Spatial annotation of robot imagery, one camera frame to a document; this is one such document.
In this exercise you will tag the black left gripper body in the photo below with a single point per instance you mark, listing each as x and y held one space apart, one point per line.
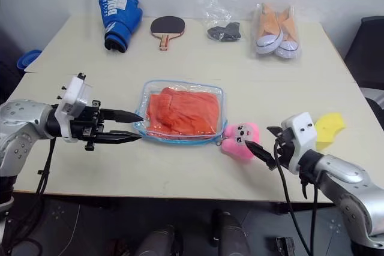
88 121

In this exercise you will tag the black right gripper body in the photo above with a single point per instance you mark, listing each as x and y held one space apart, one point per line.
286 148

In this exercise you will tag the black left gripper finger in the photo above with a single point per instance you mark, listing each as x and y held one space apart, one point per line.
120 137
120 116

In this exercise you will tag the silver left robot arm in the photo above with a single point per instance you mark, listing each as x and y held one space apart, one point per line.
21 124

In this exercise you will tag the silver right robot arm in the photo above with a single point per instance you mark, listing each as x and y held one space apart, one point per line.
348 184

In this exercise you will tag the clear plastic zipper pouch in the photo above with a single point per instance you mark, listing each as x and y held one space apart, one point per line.
141 118

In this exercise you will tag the orange cloth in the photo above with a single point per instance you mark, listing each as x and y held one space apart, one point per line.
183 112

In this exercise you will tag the yellow sponge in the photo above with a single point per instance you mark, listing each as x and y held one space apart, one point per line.
328 130

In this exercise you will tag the dark rounded shape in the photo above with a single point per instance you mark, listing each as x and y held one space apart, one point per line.
231 235
157 242

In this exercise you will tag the blue plastic container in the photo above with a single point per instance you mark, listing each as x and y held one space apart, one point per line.
28 58

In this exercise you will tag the orange white canvas sneaker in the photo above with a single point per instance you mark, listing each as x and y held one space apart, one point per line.
268 37
289 43

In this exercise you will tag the small black box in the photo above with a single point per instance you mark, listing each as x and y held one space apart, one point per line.
285 244

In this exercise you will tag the blue boxing glove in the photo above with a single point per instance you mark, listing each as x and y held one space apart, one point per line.
120 22

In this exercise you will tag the grey chair part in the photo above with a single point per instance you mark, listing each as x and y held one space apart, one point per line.
375 100

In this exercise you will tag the black table tennis paddle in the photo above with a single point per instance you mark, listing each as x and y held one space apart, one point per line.
168 26

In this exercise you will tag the clear plastic shoe bag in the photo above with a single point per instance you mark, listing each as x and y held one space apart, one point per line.
258 28

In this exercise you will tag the black socks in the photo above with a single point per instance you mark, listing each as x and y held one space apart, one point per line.
225 31

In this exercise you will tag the black chair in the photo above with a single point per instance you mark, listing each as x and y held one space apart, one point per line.
367 49

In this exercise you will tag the small clear plastic bag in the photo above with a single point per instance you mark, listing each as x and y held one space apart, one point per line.
214 10

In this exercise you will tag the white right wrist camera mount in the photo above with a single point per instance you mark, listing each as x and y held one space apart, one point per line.
301 136

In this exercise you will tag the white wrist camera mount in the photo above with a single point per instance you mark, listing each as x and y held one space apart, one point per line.
301 136
73 95

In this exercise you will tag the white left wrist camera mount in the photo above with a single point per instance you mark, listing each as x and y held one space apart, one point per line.
73 95

